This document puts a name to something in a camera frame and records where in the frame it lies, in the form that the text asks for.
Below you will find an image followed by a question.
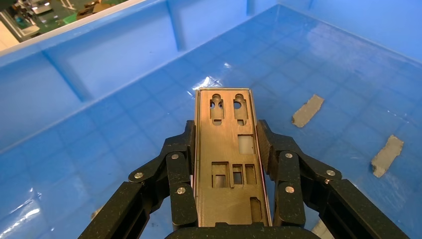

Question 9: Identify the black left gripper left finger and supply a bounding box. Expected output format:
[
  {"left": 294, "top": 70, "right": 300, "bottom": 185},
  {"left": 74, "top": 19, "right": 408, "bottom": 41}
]
[{"left": 78, "top": 120, "right": 199, "bottom": 239}]

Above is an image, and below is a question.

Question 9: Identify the silver metal shield plate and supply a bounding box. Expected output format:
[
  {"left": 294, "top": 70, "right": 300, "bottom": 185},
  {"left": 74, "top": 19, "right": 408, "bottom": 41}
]
[{"left": 194, "top": 88, "right": 274, "bottom": 228}]

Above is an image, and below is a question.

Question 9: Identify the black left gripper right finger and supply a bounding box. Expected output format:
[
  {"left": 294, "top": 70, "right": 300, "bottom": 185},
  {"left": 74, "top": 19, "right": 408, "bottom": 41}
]
[{"left": 256, "top": 119, "right": 411, "bottom": 239}]

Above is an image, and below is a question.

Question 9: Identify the blue plastic tray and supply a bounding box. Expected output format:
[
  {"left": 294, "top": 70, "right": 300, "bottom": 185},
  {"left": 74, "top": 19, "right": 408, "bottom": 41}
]
[{"left": 0, "top": 0, "right": 422, "bottom": 239}]

